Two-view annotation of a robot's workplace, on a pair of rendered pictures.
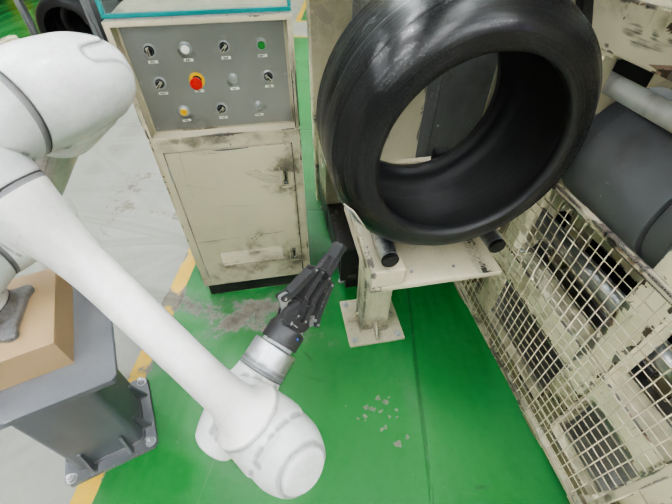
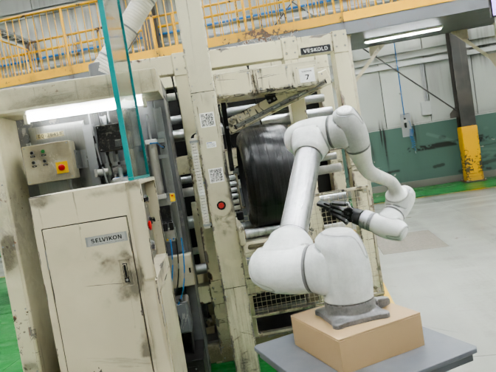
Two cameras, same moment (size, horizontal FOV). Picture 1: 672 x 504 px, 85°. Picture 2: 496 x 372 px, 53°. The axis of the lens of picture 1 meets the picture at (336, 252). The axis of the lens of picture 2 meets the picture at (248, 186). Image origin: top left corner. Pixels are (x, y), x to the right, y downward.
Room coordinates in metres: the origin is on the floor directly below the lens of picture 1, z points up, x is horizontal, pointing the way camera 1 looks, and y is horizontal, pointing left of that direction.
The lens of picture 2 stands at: (0.66, 2.42, 1.29)
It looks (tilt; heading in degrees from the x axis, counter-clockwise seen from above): 3 degrees down; 275
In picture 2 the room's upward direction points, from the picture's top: 9 degrees counter-clockwise
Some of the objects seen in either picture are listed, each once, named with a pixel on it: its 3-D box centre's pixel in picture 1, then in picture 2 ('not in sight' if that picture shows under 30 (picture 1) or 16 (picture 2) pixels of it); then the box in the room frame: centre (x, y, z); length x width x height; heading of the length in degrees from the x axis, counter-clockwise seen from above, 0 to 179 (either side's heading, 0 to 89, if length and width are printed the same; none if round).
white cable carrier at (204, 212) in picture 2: not in sight; (201, 183); (1.14, -0.13, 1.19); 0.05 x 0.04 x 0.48; 100
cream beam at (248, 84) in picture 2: not in sight; (264, 83); (0.75, -0.55, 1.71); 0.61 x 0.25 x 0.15; 10
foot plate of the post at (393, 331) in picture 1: (371, 317); not in sight; (1.07, -0.17, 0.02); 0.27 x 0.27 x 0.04; 10
